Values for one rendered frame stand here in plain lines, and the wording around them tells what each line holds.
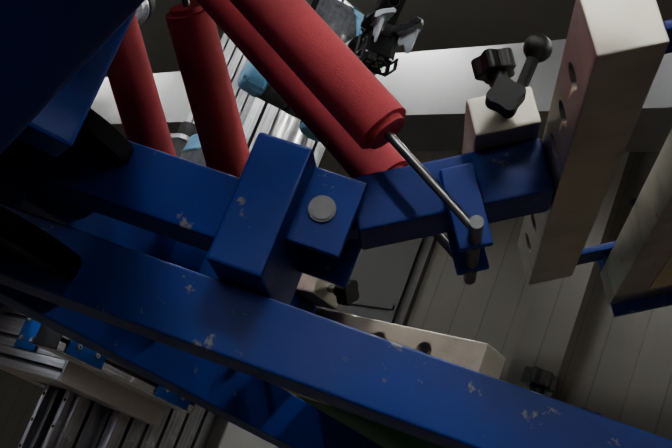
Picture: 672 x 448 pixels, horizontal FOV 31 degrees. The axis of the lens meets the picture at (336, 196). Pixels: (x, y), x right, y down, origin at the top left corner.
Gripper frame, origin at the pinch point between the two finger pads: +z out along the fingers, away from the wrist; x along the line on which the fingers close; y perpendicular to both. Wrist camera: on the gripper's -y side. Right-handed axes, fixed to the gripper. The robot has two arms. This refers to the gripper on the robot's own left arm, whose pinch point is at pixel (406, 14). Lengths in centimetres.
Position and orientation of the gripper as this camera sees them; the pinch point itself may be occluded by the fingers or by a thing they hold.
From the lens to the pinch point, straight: 216.5
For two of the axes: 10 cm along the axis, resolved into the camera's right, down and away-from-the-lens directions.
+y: -2.3, 9.4, -2.5
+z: 3.5, -1.6, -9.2
